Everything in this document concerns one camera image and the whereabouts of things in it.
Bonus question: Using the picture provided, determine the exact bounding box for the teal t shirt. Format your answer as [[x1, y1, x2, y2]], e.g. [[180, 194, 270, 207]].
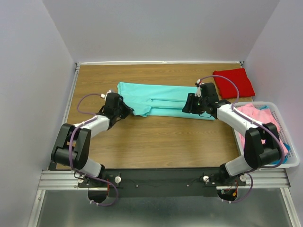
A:
[[117, 82, 214, 121]]

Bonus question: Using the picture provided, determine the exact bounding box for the aluminium frame rail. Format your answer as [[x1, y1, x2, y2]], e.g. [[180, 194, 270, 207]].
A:
[[28, 169, 301, 227]]

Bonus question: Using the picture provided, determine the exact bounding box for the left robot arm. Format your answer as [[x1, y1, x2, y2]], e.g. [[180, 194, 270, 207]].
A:
[[51, 90, 134, 187]]

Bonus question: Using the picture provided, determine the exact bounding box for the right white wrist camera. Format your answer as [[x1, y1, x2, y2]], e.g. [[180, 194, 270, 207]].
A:
[[195, 79, 203, 97]]

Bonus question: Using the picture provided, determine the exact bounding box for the pink t shirt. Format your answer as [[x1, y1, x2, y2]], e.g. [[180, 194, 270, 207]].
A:
[[236, 103, 285, 152]]

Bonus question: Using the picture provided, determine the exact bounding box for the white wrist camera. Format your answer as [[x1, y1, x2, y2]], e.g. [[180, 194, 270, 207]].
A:
[[99, 89, 117, 99], [195, 79, 203, 97]]

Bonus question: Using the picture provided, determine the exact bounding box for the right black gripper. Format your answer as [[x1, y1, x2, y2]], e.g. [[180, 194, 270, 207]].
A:
[[181, 93, 207, 115]]

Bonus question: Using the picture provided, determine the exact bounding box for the blue t shirt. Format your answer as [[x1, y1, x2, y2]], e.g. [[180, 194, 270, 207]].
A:
[[259, 105, 290, 164]]

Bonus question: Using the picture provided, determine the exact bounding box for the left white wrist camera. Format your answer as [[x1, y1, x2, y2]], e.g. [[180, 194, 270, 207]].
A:
[[99, 89, 117, 99]]

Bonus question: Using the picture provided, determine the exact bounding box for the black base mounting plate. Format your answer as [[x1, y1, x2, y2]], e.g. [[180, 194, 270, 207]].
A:
[[78, 167, 246, 204]]

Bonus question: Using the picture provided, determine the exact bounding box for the white plastic laundry basket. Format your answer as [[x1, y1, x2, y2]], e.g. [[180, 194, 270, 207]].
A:
[[233, 101, 300, 169]]

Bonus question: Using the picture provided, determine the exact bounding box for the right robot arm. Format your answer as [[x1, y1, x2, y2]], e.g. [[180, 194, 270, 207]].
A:
[[182, 82, 285, 185]]

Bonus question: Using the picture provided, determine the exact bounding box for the folded red t shirt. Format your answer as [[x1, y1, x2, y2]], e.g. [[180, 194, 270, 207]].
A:
[[213, 68, 255, 99]]

